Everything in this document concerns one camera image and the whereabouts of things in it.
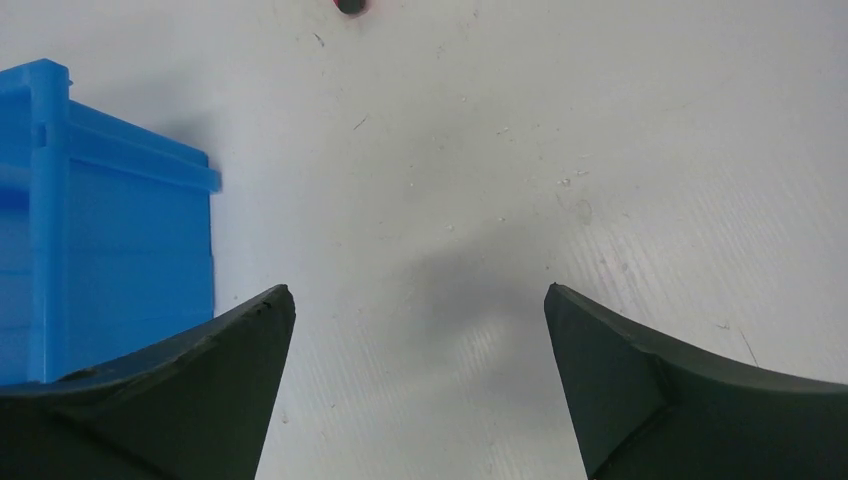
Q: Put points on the blue plastic bin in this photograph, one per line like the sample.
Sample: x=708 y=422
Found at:
x=105 y=231

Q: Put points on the red black screwdriver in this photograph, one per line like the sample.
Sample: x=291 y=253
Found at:
x=351 y=7

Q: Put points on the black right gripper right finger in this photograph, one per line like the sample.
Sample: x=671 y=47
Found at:
x=645 y=405

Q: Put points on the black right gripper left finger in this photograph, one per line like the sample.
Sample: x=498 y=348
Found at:
x=196 y=405

